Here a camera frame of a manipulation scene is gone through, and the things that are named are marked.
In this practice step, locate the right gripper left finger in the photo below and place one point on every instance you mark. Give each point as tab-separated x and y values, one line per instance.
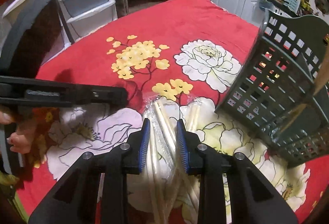
95	186

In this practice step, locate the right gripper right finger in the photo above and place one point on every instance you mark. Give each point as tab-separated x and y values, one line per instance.
253	199

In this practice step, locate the person's left hand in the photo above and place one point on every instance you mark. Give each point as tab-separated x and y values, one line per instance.
24	137

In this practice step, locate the wrapped chopsticks pile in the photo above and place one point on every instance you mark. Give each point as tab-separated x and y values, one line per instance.
169	185

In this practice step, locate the dark green utensil basket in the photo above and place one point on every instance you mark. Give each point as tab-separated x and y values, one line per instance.
280	69

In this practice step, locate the red floral blanket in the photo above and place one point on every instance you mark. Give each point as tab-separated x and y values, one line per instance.
179	49

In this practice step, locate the white lower cabinets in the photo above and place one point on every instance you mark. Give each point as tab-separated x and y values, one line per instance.
253	11

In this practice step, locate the blue knife block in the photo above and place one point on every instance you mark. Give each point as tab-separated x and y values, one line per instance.
293	5

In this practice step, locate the hanging pot lid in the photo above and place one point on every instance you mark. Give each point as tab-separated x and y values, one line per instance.
322	6

